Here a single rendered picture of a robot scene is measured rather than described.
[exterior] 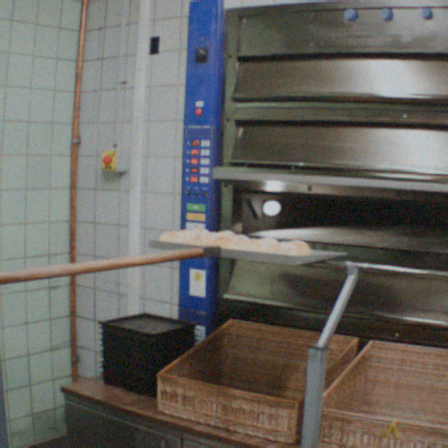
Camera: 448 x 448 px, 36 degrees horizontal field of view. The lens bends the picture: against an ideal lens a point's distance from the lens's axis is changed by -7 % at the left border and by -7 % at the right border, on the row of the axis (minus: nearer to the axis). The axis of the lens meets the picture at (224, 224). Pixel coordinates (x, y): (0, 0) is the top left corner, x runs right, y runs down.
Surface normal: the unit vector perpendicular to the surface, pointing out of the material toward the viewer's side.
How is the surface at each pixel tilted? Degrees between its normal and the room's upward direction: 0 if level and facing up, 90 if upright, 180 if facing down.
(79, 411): 91
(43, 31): 90
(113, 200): 90
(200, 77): 90
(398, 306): 70
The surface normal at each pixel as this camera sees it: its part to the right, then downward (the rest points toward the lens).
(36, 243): 0.83, 0.07
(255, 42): -0.57, 0.05
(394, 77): -0.52, -0.29
